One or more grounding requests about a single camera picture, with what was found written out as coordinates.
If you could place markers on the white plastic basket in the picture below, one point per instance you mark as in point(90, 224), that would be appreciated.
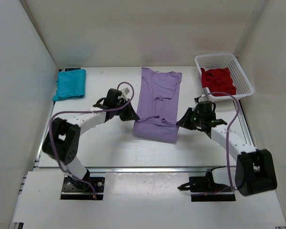
point(227, 60)

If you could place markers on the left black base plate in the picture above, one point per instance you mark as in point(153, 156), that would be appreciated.
point(73, 189)

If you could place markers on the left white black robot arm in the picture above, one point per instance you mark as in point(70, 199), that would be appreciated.
point(62, 140)

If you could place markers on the red t shirt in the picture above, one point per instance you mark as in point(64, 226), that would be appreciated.
point(218, 80)

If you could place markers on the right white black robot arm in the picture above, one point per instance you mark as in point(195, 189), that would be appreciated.
point(255, 172)

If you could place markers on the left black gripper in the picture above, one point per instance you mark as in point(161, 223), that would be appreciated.
point(130, 115)

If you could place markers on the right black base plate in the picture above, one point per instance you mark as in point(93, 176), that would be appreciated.
point(204, 189)

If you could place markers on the purple t shirt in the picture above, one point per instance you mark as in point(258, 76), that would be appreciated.
point(158, 106)

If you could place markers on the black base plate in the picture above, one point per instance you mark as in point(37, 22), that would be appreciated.
point(204, 189)
point(73, 189)

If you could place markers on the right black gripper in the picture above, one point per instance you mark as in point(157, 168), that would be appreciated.
point(185, 122)

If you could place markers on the blue label sticker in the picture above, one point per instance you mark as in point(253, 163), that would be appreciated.
point(71, 69)

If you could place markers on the teal t shirt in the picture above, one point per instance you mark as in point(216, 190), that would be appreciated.
point(70, 85)

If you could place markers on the aluminium rail front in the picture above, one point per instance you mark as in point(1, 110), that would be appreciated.
point(147, 169)

